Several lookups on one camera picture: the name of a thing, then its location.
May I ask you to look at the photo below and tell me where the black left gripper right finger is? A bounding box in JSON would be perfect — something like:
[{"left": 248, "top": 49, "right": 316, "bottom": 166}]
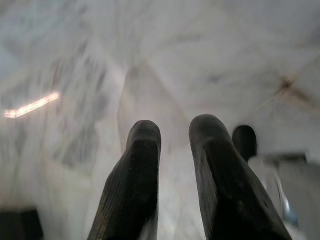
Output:
[{"left": 188, "top": 114, "right": 294, "bottom": 240}]

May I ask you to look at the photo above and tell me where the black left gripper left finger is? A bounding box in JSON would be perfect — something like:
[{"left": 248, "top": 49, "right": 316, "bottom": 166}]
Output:
[{"left": 86, "top": 119, "right": 162, "bottom": 240}]

